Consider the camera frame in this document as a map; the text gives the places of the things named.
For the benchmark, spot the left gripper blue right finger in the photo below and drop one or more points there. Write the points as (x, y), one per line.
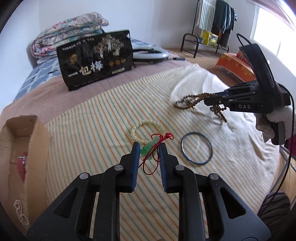
(164, 161)

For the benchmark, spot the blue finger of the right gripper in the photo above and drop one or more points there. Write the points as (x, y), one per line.
(214, 102)
(237, 91)

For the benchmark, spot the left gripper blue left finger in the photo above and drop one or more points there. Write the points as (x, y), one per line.
(133, 166)

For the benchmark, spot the green jade red-cord pendant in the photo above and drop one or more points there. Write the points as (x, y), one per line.
(150, 151)

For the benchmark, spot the dark blue bangle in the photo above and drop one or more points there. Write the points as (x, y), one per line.
(196, 148)

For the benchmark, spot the red strap wristwatch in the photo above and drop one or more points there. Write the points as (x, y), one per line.
(21, 165)

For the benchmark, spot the white gloved right hand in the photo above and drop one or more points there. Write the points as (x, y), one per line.
(264, 121)

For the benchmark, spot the orange cloth covered stool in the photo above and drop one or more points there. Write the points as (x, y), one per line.
(235, 66)

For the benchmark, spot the boxes on orange stool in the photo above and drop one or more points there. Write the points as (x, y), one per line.
(241, 57)

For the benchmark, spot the striped yellow towel blanket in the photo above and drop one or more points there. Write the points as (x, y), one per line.
(93, 135)

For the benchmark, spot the yellow box on rack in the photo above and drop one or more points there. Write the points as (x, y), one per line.
(210, 39)

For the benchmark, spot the black clothes rack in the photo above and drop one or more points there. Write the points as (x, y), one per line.
(192, 41)

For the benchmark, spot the dark hanging clothes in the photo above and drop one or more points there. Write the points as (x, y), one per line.
(223, 23)

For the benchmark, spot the striped hanging towel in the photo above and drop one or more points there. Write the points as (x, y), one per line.
(205, 14)

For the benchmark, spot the brown bed blanket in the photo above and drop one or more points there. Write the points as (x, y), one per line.
(52, 98)

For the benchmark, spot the black snack bag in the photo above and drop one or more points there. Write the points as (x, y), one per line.
(95, 58)

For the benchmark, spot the open cardboard box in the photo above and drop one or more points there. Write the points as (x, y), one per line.
(24, 201)

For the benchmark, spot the dark striped cloth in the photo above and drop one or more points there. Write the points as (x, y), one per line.
(272, 213)

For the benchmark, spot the blue checked bed sheet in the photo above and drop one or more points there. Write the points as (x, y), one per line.
(41, 74)

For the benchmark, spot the folded floral quilt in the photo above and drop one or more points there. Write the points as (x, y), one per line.
(86, 25)

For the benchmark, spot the white ring light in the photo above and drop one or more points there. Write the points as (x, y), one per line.
(149, 53)

